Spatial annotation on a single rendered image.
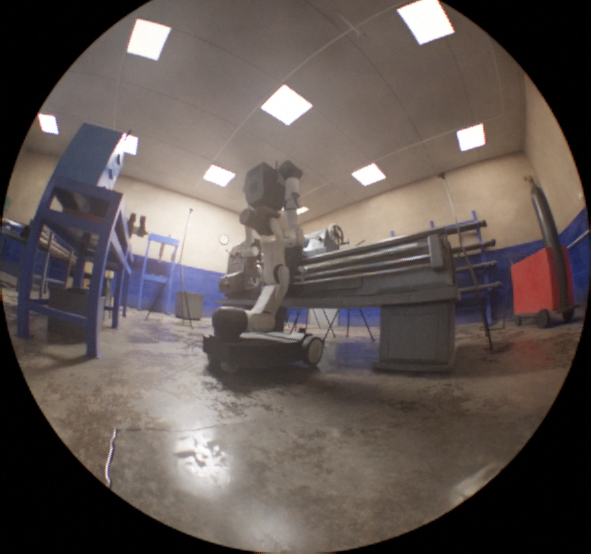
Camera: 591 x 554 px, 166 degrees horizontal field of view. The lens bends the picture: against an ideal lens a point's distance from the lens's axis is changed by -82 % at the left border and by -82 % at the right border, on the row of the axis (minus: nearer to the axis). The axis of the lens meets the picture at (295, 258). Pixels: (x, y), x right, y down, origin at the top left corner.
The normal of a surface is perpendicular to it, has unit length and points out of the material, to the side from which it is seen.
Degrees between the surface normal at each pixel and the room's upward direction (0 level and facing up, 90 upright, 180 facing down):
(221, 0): 180
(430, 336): 90
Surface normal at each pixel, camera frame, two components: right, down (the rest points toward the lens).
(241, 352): 0.52, -0.20
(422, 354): -0.73, -0.20
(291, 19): -0.04, 0.97
